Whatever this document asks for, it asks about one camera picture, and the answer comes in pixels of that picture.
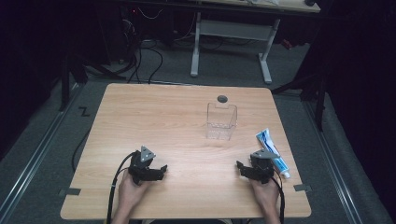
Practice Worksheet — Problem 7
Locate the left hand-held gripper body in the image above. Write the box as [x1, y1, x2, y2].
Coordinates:
[128, 145, 157, 187]

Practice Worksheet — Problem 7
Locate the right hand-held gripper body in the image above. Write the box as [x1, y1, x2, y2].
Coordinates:
[249, 148, 281, 185]

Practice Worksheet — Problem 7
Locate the blue and white toothpaste tube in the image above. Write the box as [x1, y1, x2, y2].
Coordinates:
[255, 128, 291, 179]

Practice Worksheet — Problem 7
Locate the clear plastic container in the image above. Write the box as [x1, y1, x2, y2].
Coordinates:
[205, 102, 238, 141]

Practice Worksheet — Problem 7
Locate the person's right hand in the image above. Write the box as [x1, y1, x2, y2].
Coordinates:
[248, 178, 280, 213]

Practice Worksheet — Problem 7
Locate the person's left hand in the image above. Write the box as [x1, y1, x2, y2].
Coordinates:
[118, 171, 150, 208]

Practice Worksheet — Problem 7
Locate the grey tape strip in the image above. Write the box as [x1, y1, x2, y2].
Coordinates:
[59, 188, 82, 197]
[293, 184, 313, 193]

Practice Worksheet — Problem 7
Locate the black metal stand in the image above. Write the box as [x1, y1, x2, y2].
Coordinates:
[270, 69, 329, 133]
[58, 53, 91, 112]

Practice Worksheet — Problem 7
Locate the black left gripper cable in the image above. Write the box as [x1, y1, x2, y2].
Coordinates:
[106, 151, 138, 224]

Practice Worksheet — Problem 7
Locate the thin black floor cable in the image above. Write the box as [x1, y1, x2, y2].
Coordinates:
[71, 126, 93, 174]

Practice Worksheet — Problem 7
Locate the metal floor rail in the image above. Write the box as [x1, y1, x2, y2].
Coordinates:
[302, 100, 364, 224]
[0, 82, 82, 220]

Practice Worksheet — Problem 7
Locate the bundle of black floor cables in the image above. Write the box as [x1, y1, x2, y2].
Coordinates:
[116, 38, 164, 86]

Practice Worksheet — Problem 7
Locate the white desk frame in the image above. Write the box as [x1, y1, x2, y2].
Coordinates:
[189, 0, 321, 85]

